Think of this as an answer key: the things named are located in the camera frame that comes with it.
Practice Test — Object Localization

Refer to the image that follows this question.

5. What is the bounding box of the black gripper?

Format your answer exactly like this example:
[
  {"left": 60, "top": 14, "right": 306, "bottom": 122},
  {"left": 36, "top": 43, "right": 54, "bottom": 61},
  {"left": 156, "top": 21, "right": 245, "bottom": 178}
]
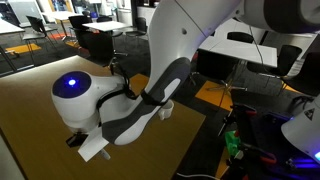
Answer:
[{"left": 65, "top": 132, "right": 90, "bottom": 149}]

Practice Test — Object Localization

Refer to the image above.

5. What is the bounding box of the white mug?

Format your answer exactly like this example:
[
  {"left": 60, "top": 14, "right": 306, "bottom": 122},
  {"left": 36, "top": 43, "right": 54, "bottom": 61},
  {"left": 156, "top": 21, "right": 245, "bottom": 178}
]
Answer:
[{"left": 157, "top": 99, "right": 175, "bottom": 122}]

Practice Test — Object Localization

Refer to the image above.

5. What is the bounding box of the small square white table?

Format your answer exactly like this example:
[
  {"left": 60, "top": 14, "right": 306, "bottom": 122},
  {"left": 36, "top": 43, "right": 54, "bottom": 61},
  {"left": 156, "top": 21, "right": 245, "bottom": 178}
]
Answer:
[{"left": 82, "top": 20, "right": 133, "bottom": 33}]

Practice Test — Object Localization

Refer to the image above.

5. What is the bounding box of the white table with black legs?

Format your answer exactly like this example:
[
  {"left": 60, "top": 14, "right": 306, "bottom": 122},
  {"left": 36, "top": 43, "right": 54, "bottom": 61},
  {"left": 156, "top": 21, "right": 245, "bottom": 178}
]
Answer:
[{"left": 0, "top": 18, "right": 26, "bottom": 73}]

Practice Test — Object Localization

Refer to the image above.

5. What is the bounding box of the grey metal cabinet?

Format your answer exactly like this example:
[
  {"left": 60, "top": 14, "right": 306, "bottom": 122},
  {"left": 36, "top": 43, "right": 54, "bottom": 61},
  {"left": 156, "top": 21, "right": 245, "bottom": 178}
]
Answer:
[{"left": 115, "top": 0, "right": 133, "bottom": 25}]

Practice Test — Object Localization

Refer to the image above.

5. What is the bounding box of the grey whiteboard panel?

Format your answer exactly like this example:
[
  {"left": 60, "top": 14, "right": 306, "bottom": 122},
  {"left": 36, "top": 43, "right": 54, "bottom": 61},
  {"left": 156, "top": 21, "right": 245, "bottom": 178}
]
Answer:
[{"left": 6, "top": 0, "right": 44, "bottom": 28}]

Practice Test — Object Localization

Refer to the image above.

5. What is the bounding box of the green plastic part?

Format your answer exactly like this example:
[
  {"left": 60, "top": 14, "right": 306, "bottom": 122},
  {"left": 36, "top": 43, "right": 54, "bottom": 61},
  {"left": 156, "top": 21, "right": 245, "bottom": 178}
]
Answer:
[{"left": 224, "top": 130, "right": 241, "bottom": 158}]

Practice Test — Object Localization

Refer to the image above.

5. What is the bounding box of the grey star chair base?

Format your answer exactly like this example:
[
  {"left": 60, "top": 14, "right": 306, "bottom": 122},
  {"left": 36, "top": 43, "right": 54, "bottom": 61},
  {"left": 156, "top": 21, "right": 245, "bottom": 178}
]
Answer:
[{"left": 189, "top": 59, "right": 248, "bottom": 108}]

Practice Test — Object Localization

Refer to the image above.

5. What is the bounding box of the large white table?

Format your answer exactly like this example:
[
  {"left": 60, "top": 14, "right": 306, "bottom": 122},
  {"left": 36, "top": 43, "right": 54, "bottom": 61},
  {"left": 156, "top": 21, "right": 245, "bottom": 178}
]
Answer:
[{"left": 199, "top": 18, "right": 278, "bottom": 68}]

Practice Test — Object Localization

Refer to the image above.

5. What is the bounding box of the white rounded device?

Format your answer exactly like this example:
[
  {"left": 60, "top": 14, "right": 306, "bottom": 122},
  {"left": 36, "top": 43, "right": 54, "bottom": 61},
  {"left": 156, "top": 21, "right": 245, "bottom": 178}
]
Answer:
[{"left": 263, "top": 111, "right": 320, "bottom": 180}]

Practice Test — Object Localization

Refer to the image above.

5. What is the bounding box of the steel refrigerator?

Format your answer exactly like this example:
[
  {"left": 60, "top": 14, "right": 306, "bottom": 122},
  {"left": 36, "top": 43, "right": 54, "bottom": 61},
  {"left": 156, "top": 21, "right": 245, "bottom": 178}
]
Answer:
[{"left": 263, "top": 31, "right": 320, "bottom": 56}]

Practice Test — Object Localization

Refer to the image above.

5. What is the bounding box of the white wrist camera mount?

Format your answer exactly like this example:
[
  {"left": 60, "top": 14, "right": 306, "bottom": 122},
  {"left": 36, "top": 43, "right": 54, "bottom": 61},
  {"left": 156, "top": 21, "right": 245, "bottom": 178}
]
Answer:
[{"left": 77, "top": 125, "right": 111, "bottom": 163}]

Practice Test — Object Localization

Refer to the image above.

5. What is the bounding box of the black arm cable harness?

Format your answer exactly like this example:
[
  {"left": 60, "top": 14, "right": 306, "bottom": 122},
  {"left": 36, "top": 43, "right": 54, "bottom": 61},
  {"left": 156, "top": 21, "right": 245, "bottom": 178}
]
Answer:
[{"left": 95, "top": 63, "right": 169, "bottom": 109}]

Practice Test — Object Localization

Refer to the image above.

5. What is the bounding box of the white floor cable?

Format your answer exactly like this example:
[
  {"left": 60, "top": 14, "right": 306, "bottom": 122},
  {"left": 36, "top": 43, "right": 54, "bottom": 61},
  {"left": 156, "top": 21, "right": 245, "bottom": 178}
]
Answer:
[{"left": 175, "top": 172, "right": 222, "bottom": 180}]

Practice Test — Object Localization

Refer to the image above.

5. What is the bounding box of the black clamp with red handle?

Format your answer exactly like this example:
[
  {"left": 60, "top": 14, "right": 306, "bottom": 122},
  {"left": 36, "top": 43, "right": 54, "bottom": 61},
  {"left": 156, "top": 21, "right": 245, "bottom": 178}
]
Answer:
[
  {"left": 218, "top": 103, "right": 258, "bottom": 138},
  {"left": 229, "top": 143, "right": 278, "bottom": 180}
]

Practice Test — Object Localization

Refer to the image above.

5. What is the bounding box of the black coiled cable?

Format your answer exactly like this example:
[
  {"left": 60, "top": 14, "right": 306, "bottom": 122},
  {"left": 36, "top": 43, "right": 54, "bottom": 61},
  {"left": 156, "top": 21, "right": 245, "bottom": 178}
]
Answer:
[{"left": 288, "top": 95, "right": 316, "bottom": 116}]

